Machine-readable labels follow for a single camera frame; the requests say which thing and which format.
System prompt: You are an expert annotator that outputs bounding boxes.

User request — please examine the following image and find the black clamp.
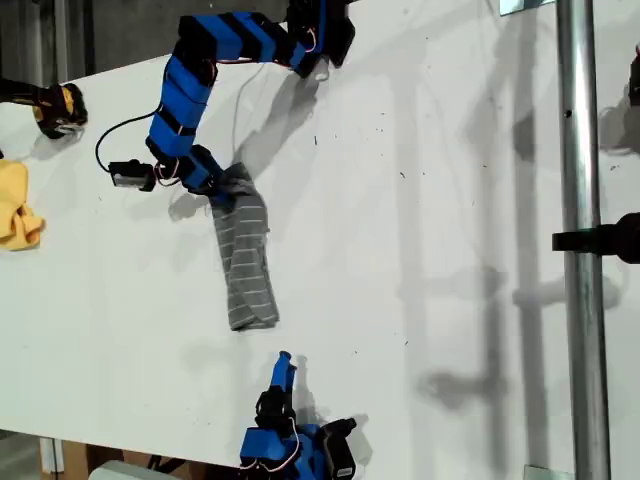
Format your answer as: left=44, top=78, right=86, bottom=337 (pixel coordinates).
left=551, top=212, right=640, bottom=265

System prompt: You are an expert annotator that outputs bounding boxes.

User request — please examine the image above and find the grey striped towel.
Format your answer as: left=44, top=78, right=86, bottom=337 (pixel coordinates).
left=204, top=162, right=283, bottom=332

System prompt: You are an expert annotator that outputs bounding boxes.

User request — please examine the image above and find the white table leg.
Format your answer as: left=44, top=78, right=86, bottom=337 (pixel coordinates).
left=39, top=436, right=65, bottom=474

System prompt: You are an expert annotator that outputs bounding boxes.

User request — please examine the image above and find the yellow cloth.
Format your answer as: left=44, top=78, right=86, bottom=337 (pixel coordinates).
left=0, top=158, right=47, bottom=252

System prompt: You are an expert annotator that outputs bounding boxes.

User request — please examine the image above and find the black camera cable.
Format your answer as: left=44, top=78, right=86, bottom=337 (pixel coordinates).
left=95, top=112, right=154, bottom=172

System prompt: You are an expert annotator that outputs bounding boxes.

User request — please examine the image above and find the steel post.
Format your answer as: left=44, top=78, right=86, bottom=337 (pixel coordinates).
left=555, top=0, right=613, bottom=480

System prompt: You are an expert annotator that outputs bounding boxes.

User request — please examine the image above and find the brown cardboard box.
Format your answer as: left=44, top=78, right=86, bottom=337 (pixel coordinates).
left=62, top=442, right=241, bottom=480

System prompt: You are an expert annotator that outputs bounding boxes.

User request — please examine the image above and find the black camera box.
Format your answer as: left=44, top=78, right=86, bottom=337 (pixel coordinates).
left=108, top=159, right=157, bottom=193
left=319, top=416, right=359, bottom=479

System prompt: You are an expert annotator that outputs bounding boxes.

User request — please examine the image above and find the black and yellow tool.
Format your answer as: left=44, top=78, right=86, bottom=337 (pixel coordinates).
left=0, top=77, right=90, bottom=142

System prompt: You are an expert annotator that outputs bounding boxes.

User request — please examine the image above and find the white plastic container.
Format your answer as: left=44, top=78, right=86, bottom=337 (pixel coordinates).
left=88, top=459, right=167, bottom=480

